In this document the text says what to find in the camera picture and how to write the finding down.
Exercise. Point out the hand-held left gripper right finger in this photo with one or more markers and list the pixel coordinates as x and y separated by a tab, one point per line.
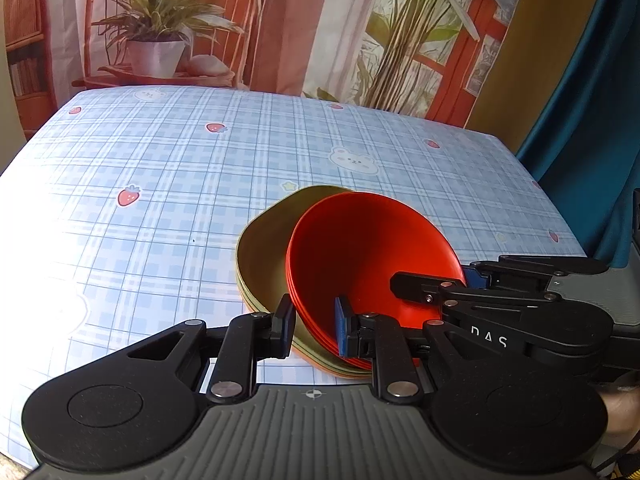
341	327

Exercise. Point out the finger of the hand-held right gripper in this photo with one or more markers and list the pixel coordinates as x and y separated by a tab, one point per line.
515	270
425	287

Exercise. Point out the printed backdrop cloth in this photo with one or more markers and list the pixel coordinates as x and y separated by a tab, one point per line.
300	25

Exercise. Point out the blue plaid tablecloth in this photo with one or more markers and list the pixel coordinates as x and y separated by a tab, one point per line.
150	195

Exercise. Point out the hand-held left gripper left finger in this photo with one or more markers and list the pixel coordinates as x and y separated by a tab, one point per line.
289	325

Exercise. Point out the blue curtain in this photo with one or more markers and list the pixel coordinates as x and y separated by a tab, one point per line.
590	135

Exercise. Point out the red bowl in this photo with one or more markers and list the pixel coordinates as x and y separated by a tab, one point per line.
370	245
320	344
303	327

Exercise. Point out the person's right hand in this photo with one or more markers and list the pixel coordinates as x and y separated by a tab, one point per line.
622	415

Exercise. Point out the yellow curtain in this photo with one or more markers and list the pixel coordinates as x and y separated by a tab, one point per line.
540	60

